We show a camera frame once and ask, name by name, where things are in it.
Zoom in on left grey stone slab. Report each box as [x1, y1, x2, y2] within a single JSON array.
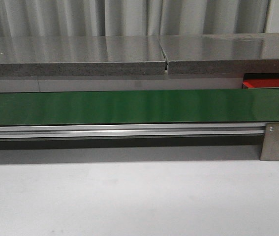
[[0, 36, 166, 77]]

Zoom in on grey stone slab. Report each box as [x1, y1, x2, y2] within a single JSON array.
[[0, 36, 166, 77], [159, 33, 279, 75]]

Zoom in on green conveyor belt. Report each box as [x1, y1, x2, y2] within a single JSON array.
[[0, 88, 279, 126]]

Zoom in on right grey stone slab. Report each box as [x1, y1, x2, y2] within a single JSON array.
[[159, 33, 279, 75]]

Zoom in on red plastic bin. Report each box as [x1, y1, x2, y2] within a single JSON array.
[[243, 73, 279, 89]]

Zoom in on grey curtain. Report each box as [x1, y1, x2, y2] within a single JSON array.
[[0, 0, 279, 36]]

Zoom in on aluminium conveyor frame rail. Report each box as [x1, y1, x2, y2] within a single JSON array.
[[0, 122, 266, 140]]

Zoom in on steel conveyor support bracket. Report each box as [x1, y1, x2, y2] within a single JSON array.
[[260, 122, 279, 161]]

